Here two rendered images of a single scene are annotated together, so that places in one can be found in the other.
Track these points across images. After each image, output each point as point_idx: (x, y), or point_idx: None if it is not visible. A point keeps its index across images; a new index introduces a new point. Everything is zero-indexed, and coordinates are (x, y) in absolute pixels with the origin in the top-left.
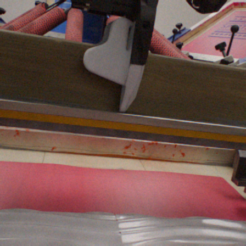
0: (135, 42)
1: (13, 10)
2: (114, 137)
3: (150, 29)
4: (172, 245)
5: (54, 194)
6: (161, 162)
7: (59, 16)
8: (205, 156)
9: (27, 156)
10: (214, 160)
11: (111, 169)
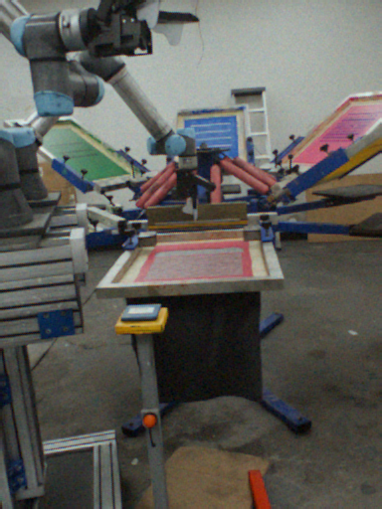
0: (193, 204)
1: (144, 130)
2: (206, 232)
3: (195, 201)
4: (211, 252)
5: (183, 249)
6: (227, 239)
7: None
8: None
9: (174, 243)
10: None
11: (204, 243)
